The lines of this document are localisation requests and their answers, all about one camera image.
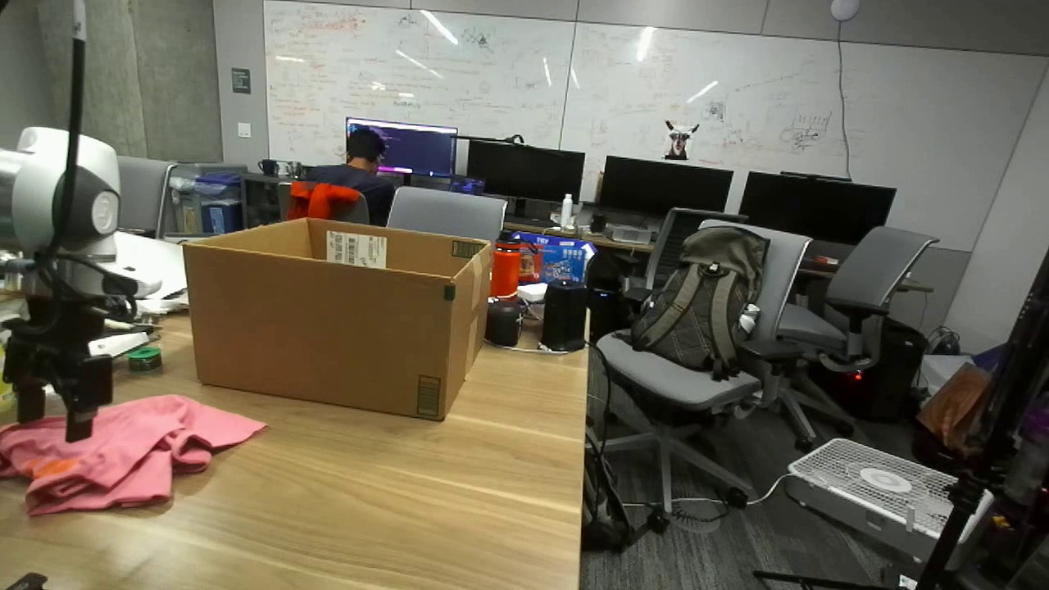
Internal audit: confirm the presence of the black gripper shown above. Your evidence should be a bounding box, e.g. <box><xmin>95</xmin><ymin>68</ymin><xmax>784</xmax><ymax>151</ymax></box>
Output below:
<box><xmin>2</xmin><ymin>298</ymin><xmax>110</xmax><ymax>442</ymax></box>

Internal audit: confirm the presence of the pink shirt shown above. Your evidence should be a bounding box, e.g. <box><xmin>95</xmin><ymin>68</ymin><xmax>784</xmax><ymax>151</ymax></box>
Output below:
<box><xmin>0</xmin><ymin>392</ymin><xmax>261</xmax><ymax>517</ymax></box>

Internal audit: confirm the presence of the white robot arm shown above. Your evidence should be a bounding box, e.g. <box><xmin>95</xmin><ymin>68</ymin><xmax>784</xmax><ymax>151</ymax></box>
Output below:
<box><xmin>0</xmin><ymin>127</ymin><xmax>141</xmax><ymax>442</ymax></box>

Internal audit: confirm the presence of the cardboard box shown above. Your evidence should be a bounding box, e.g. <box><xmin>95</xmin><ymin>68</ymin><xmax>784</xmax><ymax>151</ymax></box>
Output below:
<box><xmin>182</xmin><ymin>217</ymin><xmax>491</xmax><ymax>421</ymax></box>

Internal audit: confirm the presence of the seated person dark shirt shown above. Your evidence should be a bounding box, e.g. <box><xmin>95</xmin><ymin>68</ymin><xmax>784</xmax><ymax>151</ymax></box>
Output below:
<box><xmin>304</xmin><ymin>127</ymin><xmax>395</xmax><ymax>227</ymax></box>

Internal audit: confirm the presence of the grey chair behind box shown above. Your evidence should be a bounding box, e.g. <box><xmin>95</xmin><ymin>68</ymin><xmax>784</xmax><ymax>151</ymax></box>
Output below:
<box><xmin>386</xmin><ymin>188</ymin><xmax>508</xmax><ymax>244</ymax></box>

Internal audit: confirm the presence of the black computer monitor left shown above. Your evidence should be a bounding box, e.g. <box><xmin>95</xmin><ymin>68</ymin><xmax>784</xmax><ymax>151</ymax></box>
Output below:
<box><xmin>465</xmin><ymin>140</ymin><xmax>582</xmax><ymax>200</ymax></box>

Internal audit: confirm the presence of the black computer monitor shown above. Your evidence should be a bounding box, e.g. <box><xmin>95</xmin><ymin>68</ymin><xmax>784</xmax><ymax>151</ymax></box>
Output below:
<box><xmin>465</xmin><ymin>140</ymin><xmax>582</xmax><ymax>200</ymax></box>
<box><xmin>739</xmin><ymin>169</ymin><xmax>896</xmax><ymax>247</ymax></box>
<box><xmin>597</xmin><ymin>158</ymin><xmax>731</xmax><ymax>217</ymax></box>

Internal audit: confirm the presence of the black computer monitor middle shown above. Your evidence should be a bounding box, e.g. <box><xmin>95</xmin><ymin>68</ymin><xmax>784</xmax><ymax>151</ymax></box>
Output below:
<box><xmin>597</xmin><ymin>158</ymin><xmax>731</xmax><ymax>217</ymax></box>

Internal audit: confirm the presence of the grey office chair with backpack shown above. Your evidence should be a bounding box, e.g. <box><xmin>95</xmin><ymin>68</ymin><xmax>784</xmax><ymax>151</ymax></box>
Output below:
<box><xmin>597</xmin><ymin>220</ymin><xmax>815</xmax><ymax>523</ymax></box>

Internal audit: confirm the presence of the olive grey backpack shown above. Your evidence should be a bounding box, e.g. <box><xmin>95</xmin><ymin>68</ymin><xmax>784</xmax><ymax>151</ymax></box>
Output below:
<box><xmin>629</xmin><ymin>227</ymin><xmax>770</xmax><ymax>380</ymax></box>

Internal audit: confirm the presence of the black computer monitor right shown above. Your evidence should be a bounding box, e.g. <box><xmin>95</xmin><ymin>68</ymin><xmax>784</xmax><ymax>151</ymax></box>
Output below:
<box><xmin>739</xmin><ymin>169</ymin><xmax>896</xmax><ymax>247</ymax></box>

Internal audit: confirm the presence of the grey office chair right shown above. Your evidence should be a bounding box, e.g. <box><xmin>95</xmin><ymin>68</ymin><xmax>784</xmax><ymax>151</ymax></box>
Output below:
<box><xmin>777</xmin><ymin>227</ymin><xmax>933</xmax><ymax>450</ymax></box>

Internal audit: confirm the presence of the white flat device on floor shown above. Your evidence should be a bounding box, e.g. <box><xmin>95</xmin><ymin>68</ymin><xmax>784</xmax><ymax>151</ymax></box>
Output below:
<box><xmin>787</xmin><ymin>436</ymin><xmax>952</xmax><ymax>570</ymax></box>

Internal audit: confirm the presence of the black tripod stand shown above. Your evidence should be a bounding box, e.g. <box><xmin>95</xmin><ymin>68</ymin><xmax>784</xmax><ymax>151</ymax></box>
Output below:
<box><xmin>751</xmin><ymin>250</ymin><xmax>1049</xmax><ymax>590</ymax></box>

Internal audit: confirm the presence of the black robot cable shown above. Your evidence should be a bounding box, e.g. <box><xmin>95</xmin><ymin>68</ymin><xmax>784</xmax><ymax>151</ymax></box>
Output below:
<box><xmin>29</xmin><ymin>0</ymin><xmax>144</xmax><ymax>322</ymax></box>

